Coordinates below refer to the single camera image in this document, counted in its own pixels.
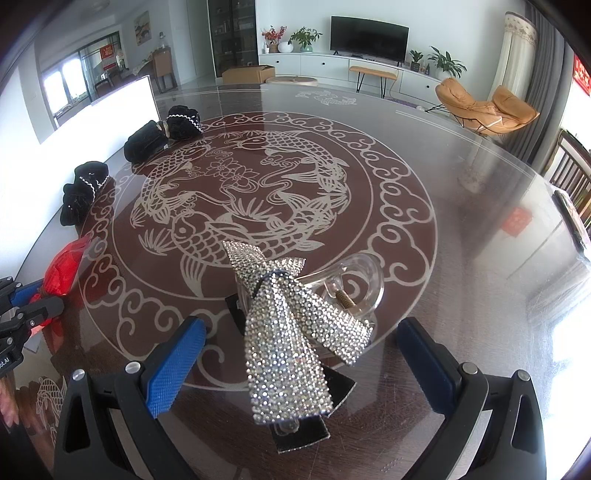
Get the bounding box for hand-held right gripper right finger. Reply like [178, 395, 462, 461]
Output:
[396, 316, 550, 480]

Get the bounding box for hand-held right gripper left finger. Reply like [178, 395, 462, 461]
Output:
[53, 315, 207, 480]

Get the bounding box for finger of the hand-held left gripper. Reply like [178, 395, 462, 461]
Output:
[0, 276, 48, 309]
[0, 294, 66, 336]

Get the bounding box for rhinestone bow hair clip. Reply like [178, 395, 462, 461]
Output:
[222, 239, 385, 437]

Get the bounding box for glass patterned desktop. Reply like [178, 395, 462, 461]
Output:
[0, 82, 591, 480]

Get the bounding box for person's left hand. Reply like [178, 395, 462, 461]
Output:
[0, 376, 22, 435]

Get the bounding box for black backing card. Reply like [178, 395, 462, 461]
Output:
[224, 294, 357, 452]

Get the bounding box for black velvet hair bow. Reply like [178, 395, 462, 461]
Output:
[59, 161, 111, 227]
[165, 104, 204, 140]
[123, 119, 170, 164]

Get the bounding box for white panel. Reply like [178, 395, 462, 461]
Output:
[0, 74, 160, 289]

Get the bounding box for dark flat object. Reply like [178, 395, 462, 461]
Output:
[551, 189, 588, 253]

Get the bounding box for dark wooden chair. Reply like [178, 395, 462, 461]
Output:
[544, 128, 591, 232]

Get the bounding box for orange lounge chair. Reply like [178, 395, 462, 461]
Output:
[424, 77, 540, 137]

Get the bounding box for purple floor mat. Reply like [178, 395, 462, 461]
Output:
[385, 95, 424, 110]

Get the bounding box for brown wooden cabinet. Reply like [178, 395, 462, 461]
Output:
[152, 48, 179, 93]

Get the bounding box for grey curtain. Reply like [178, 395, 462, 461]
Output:
[507, 4, 579, 163]

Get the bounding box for wooden bench black legs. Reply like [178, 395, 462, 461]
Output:
[349, 65, 398, 98]

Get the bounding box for large leafy potted plant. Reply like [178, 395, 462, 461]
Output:
[427, 45, 467, 79]

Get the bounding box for cardboard box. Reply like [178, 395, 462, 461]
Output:
[221, 64, 277, 85]

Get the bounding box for round woven mat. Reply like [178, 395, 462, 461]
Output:
[266, 75, 319, 86]

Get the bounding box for white curtain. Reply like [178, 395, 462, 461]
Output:
[488, 11, 539, 103]

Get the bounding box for white television cabinet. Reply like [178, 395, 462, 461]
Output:
[257, 51, 445, 101]

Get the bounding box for black television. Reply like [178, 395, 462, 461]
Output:
[329, 16, 411, 64]

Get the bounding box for dark display cabinet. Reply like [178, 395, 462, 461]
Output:
[206, 0, 258, 84]

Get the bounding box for red flowers in vase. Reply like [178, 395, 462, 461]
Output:
[261, 25, 288, 54]

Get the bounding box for green potted plant teal pot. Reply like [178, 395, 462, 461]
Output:
[288, 26, 323, 53]

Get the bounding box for framed wall picture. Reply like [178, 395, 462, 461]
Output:
[133, 10, 153, 46]

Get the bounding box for red wall hanging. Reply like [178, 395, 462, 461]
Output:
[572, 52, 591, 96]

